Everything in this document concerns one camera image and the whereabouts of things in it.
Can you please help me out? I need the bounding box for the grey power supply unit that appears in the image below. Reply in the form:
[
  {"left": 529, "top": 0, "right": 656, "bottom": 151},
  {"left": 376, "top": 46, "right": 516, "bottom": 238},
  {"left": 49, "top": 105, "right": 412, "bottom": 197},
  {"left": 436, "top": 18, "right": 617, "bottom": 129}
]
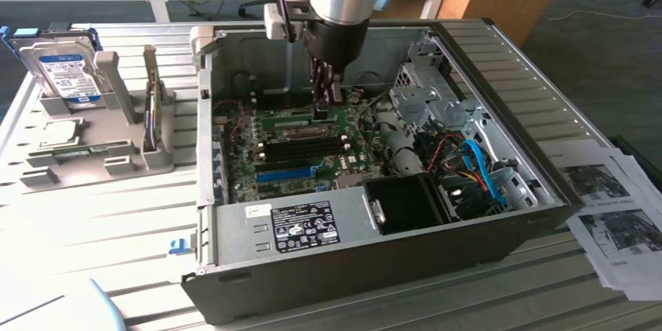
[{"left": 213, "top": 186, "right": 389, "bottom": 267}]

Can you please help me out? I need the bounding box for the hard disk with blue label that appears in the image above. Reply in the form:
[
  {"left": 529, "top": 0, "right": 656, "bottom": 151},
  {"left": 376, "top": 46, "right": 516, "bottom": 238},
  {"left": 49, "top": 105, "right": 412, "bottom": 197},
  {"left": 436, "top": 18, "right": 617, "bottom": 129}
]
[{"left": 19, "top": 38, "right": 105, "bottom": 106}]

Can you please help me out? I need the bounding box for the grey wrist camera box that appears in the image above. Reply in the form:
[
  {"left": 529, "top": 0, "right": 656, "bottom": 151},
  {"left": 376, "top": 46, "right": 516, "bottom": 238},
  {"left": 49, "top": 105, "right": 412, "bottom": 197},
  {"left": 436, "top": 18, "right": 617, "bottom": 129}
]
[{"left": 264, "top": 2, "right": 312, "bottom": 43}]

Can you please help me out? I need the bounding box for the graphics card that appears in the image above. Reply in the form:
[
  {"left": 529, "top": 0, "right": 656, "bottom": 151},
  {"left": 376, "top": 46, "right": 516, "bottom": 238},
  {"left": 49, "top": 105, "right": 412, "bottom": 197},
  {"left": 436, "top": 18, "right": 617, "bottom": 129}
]
[{"left": 141, "top": 68, "right": 169, "bottom": 153}]

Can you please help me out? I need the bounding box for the blue case latch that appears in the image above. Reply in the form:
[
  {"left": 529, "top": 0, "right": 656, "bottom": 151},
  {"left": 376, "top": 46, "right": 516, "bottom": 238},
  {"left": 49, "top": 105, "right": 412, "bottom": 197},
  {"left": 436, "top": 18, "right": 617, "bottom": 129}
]
[{"left": 166, "top": 236, "right": 196, "bottom": 259}]

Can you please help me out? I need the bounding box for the metal disk bay cage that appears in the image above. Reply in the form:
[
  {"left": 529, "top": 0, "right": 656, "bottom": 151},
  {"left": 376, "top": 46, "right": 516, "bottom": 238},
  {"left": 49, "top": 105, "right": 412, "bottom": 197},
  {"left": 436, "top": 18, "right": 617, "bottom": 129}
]
[{"left": 389, "top": 28, "right": 556, "bottom": 214}]

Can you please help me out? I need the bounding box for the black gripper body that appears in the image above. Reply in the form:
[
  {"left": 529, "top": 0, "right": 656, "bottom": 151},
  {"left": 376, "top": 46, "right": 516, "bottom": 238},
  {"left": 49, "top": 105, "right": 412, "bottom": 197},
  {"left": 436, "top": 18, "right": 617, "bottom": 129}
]
[{"left": 302, "top": 19, "right": 370, "bottom": 73}]

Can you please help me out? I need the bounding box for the red and yellow wire bundle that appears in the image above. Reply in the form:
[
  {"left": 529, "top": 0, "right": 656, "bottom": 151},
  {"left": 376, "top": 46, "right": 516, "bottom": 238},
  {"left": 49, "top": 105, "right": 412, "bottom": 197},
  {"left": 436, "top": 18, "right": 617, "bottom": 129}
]
[{"left": 434, "top": 135, "right": 493, "bottom": 192}]

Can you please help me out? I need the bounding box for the stack of printed papers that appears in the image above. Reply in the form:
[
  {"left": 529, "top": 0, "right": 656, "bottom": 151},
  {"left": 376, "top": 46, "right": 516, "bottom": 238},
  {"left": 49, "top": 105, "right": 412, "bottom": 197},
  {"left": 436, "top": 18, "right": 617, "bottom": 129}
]
[{"left": 536, "top": 140, "right": 662, "bottom": 303}]

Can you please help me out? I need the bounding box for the blue SATA wire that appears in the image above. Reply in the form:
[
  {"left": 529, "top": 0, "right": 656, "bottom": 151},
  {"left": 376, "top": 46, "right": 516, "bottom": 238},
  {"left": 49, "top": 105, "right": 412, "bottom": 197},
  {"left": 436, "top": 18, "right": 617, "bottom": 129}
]
[{"left": 462, "top": 138, "right": 509, "bottom": 208}]

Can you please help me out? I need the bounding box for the open black PC case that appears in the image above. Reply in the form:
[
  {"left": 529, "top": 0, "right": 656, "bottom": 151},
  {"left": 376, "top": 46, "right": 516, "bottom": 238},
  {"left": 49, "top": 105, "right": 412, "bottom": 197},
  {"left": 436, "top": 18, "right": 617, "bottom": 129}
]
[{"left": 179, "top": 16, "right": 589, "bottom": 327}]

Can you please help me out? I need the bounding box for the blue disk caddy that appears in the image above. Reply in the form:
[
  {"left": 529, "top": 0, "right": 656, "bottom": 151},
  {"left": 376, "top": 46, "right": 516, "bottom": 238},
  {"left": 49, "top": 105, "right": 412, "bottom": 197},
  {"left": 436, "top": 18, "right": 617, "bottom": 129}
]
[{"left": 0, "top": 25, "right": 101, "bottom": 61}]

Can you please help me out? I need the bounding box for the silver CPU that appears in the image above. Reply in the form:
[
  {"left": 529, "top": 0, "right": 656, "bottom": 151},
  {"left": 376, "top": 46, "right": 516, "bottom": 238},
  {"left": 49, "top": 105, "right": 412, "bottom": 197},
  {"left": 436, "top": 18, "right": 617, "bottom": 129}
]
[{"left": 43, "top": 119, "right": 87, "bottom": 147}]

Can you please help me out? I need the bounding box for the green RAM stick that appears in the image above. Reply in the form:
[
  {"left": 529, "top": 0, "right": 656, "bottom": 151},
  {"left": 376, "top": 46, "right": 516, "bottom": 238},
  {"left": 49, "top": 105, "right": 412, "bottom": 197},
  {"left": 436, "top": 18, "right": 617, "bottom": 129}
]
[
  {"left": 47, "top": 143, "right": 114, "bottom": 160},
  {"left": 261, "top": 111, "right": 318, "bottom": 131}
]

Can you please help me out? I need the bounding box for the grey parts rack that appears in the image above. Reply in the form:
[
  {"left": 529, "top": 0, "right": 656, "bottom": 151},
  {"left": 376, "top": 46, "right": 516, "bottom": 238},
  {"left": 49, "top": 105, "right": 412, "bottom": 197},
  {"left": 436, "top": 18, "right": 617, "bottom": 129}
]
[{"left": 19, "top": 50, "right": 178, "bottom": 193}]

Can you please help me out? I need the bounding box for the blue expansion slot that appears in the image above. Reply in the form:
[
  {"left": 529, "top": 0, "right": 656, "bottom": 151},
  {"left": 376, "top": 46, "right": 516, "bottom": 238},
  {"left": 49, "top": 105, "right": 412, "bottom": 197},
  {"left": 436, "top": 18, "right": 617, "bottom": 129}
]
[{"left": 256, "top": 165, "right": 320, "bottom": 184}]

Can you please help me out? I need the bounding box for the white floor cable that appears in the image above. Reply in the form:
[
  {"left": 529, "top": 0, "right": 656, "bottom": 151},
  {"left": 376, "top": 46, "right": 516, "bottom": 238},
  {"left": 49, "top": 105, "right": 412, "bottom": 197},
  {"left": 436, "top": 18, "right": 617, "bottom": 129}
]
[{"left": 547, "top": 8, "right": 662, "bottom": 22}]

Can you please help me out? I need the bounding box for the green motherboard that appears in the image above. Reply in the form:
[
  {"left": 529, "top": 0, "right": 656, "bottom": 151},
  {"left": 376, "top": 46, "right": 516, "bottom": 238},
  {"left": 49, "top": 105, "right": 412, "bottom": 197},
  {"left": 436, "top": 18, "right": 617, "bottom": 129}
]
[{"left": 212, "top": 90, "right": 400, "bottom": 205}]

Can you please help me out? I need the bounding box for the black office chair base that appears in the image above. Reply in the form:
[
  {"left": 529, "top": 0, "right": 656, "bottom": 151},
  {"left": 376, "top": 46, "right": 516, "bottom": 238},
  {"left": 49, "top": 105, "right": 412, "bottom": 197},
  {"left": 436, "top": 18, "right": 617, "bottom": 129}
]
[{"left": 237, "top": 0, "right": 266, "bottom": 19}]

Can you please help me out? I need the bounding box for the black RAM slot bank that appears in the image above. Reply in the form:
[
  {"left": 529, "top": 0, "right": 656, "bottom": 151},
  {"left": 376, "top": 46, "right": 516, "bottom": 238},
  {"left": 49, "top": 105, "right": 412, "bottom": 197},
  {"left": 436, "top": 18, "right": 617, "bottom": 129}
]
[
  {"left": 254, "top": 133, "right": 356, "bottom": 164},
  {"left": 250, "top": 88, "right": 318, "bottom": 112}
]

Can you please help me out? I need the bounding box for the black fan shroud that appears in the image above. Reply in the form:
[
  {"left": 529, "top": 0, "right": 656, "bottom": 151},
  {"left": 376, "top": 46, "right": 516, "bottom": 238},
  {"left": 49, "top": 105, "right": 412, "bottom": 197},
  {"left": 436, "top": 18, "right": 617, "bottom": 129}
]
[{"left": 364, "top": 173, "right": 448, "bottom": 236}]

